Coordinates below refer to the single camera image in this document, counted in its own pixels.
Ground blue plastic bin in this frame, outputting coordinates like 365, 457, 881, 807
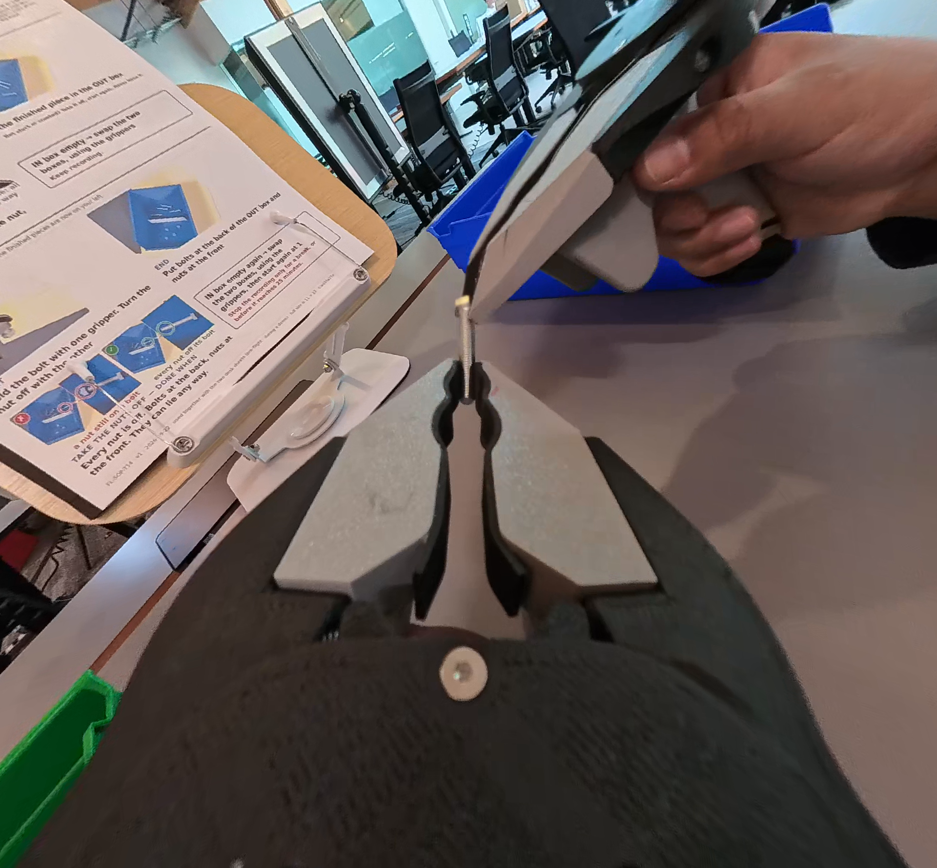
427, 2, 835, 301

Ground row of black office chairs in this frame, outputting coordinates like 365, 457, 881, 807
394, 0, 612, 221

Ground printed instruction sheet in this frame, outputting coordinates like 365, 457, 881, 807
0, 0, 376, 510

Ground instruction sheet on stand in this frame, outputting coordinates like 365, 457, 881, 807
0, 81, 411, 526

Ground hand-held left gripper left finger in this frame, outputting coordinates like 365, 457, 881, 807
273, 359, 462, 623

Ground white office desk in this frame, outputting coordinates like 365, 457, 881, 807
435, 7, 550, 82

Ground person's right forearm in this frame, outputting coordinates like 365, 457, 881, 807
867, 212, 937, 270

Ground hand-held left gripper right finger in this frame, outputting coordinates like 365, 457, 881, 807
472, 361, 660, 619

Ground person's right hand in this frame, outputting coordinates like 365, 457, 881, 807
631, 32, 937, 279

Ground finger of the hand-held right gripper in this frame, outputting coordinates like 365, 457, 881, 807
463, 55, 657, 299
468, 146, 661, 321

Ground green plastic bin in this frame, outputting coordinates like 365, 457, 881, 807
0, 670, 122, 868

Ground grey mobile whiteboard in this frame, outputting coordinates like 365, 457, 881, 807
245, 4, 411, 206

